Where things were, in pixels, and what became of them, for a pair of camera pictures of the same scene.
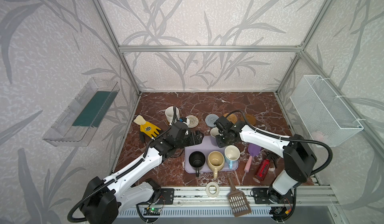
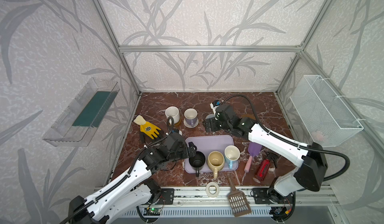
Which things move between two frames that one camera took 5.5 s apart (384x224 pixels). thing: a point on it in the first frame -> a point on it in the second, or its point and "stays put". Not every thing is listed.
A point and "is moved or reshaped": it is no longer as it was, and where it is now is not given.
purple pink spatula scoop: x=254 y=150 stays put
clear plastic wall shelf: x=77 y=126 stays put
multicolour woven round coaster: x=193 y=121 stays put
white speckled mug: x=169 y=113 stays put
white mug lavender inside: x=214 y=132 is moved or reshaped
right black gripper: x=220 y=137 -> x=210 y=125
